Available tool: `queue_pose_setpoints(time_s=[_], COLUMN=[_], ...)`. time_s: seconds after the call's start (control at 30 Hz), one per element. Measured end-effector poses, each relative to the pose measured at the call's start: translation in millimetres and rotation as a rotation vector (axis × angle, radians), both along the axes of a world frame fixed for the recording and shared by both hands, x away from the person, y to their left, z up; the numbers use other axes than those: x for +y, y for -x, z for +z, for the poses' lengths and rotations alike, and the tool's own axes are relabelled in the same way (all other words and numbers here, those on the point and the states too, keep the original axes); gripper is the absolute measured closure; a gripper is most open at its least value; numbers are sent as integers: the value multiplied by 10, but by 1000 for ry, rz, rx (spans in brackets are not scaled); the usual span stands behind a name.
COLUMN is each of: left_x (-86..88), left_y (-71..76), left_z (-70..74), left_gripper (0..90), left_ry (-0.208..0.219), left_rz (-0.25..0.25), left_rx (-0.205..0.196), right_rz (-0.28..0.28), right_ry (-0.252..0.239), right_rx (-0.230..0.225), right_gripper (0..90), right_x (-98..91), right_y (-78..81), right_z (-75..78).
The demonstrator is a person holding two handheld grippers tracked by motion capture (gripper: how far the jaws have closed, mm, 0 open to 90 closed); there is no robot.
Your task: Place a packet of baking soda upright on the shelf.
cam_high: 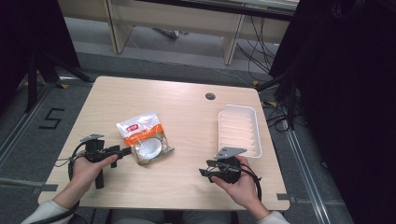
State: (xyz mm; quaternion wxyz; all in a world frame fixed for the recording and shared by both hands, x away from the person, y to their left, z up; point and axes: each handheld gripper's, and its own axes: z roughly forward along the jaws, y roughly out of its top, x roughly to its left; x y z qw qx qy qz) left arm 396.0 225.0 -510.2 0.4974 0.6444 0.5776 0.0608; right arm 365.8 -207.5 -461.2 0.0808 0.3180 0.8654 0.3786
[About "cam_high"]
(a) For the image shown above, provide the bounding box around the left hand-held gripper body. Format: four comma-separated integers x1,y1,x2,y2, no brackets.
79,133,108,190

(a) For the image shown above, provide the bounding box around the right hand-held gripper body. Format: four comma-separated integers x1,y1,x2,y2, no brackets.
213,147,248,185

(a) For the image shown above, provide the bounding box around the orange and white snack packet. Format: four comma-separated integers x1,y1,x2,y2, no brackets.
115,111,176,166

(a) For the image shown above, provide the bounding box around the white plastic tray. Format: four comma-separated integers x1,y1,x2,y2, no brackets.
217,104,263,160

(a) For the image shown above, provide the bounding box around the person's left hand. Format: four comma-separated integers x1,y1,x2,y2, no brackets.
70,153,120,190

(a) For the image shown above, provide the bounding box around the person's right hand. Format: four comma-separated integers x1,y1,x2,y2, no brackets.
211,155,262,209

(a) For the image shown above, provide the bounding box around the black metal stand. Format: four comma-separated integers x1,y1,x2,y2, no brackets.
24,50,95,114
256,60,302,131

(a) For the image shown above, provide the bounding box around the grey power strip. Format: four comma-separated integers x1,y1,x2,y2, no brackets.
152,27,190,40

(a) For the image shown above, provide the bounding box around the black curtain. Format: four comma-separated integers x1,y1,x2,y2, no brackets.
268,0,396,224
0,0,81,115

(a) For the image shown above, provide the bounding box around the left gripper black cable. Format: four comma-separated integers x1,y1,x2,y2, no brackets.
29,141,88,224

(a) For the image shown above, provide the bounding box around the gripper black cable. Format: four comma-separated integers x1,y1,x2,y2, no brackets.
29,141,88,224
238,161,263,203

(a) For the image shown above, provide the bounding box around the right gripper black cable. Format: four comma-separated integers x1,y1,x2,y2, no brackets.
238,161,263,203

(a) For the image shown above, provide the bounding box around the metal floor rail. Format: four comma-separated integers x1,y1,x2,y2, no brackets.
0,83,55,171
283,124,332,224

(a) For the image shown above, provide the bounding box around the thin grey floor cable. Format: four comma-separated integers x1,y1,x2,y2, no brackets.
124,18,257,89

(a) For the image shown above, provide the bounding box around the bundle of black floor cables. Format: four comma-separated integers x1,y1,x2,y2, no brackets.
235,15,279,82

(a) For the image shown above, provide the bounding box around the light wooden desk frame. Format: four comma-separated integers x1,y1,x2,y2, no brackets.
57,0,301,66

